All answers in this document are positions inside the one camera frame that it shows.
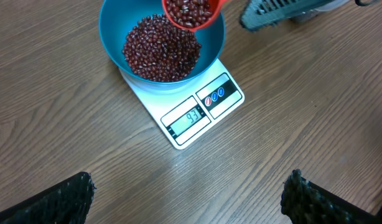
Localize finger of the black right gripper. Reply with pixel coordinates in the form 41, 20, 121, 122
240, 0, 331, 31

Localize clear plastic container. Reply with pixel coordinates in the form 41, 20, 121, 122
290, 0, 349, 24

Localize white kitchen scale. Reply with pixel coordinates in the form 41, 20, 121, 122
120, 60, 245, 150

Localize red beans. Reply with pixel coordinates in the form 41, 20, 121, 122
122, 0, 212, 82

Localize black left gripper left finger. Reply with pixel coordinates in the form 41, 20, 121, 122
0, 172, 95, 224

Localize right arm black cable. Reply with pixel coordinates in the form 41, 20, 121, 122
354, 0, 381, 7

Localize red measuring scoop blue handle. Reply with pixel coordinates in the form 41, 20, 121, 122
162, 0, 229, 32

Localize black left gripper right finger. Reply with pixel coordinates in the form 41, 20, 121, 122
281, 169, 381, 224

